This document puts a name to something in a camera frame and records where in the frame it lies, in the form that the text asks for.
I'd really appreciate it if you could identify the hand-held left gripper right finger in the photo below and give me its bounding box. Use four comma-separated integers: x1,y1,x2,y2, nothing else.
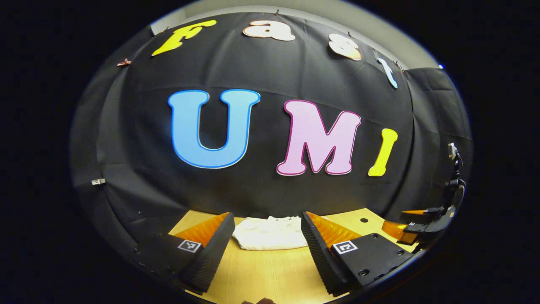
300,211,415,297

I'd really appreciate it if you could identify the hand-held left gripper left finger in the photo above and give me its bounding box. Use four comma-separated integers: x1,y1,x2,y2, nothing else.
135,212,236,295

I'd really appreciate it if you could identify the white sweatshirt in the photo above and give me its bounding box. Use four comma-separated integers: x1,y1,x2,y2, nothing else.
232,216,308,251

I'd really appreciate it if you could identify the black backdrop cloth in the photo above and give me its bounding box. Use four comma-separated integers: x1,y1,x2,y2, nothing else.
70,12,473,271

